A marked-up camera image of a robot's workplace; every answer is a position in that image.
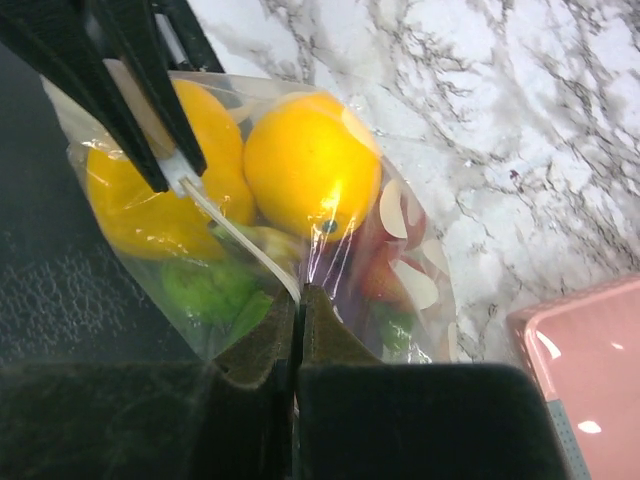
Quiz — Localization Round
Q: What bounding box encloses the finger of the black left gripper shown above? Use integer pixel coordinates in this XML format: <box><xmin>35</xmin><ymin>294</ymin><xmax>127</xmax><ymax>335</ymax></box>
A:
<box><xmin>1</xmin><ymin>0</ymin><xmax>168</xmax><ymax>192</ymax></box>
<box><xmin>92</xmin><ymin>1</ymin><xmax>206</xmax><ymax>177</ymax></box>

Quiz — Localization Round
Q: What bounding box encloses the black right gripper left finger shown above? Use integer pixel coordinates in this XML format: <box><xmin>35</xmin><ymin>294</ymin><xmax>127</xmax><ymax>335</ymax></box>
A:
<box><xmin>1</xmin><ymin>293</ymin><xmax>296</xmax><ymax>479</ymax></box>

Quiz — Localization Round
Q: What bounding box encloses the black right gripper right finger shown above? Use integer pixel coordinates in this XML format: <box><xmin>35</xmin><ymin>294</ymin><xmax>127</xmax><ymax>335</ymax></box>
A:
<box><xmin>295</xmin><ymin>285</ymin><xmax>568</xmax><ymax>479</ymax></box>

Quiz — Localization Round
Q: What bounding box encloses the green toy lettuce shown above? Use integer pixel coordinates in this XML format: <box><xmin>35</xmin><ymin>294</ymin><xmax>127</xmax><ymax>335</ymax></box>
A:
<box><xmin>161</xmin><ymin>260</ymin><xmax>273</xmax><ymax>344</ymax></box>

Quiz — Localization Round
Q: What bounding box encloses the red toy watermelon slice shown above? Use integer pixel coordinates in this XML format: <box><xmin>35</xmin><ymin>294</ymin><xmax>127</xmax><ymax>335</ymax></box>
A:
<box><xmin>354</xmin><ymin>179</ymin><xmax>438</xmax><ymax>311</ymax></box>

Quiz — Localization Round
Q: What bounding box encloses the yellow toy bell pepper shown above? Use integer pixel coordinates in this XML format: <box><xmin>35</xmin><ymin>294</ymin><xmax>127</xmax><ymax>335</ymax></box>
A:
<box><xmin>86</xmin><ymin>79</ymin><xmax>256</xmax><ymax>261</ymax></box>

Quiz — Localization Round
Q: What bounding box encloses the yellow toy lemon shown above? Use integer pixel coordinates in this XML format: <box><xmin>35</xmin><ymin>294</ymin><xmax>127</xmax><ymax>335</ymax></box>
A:
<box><xmin>243</xmin><ymin>92</ymin><xmax>382</xmax><ymax>242</ymax></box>

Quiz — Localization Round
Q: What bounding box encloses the clear polka dot zip bag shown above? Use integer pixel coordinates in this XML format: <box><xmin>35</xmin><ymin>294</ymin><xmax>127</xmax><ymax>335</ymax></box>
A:
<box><xmin>44</xmin><ymin>72</ymin><xmax>457</xmax><ymax>363</ymax></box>

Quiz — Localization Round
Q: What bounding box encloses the pink perforated plastic basket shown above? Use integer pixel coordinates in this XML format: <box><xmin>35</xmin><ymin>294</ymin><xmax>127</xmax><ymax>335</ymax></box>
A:
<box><xmin>507</xmin><ymin>274</ymin><xmax>639</xmax><ymax>479</ymax></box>

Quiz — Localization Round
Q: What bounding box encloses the black metal front rail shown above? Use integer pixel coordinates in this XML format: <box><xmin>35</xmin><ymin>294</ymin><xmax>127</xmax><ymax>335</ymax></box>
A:
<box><xmin>151</xmin><ymin>0</ymin><xmax>225</xmax><ymax>73</ymax></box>

